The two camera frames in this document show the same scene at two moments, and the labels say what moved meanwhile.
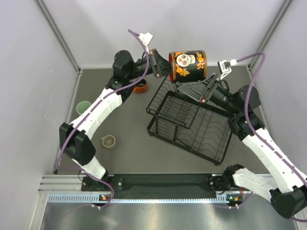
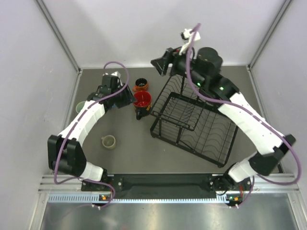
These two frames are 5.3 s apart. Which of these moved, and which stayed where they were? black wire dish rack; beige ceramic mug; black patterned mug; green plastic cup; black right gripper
Moved: black patterned mug; black right gripper
Stayed: black wire dish rack; green plastic cup; beige ceramic mug
